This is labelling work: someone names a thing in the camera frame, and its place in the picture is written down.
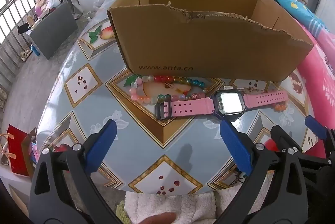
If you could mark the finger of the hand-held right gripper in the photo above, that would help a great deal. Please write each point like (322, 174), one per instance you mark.
(315, 126)
(281, 139)

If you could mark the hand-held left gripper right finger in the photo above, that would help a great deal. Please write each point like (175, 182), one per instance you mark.
(235, 145)

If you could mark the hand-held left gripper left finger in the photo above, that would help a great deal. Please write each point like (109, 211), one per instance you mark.
(102, 145)

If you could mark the small orange bead trinket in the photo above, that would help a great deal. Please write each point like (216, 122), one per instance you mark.
(279, 108)

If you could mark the brown cardboard box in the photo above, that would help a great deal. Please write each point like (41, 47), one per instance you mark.
(209, 43)

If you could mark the person's left hand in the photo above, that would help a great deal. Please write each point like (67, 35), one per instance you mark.
(159, 218)

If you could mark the red gift bag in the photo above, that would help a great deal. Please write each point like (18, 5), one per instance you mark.
(17, 150)

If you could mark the white towel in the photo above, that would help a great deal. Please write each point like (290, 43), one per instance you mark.
(167, 203)

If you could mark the grey cabinet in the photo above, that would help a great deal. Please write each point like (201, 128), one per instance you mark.
(55, 28)

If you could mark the blue pillow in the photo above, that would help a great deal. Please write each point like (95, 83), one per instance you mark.
(293, 1)

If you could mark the metal window railing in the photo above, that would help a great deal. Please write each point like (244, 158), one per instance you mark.
(13, 20)

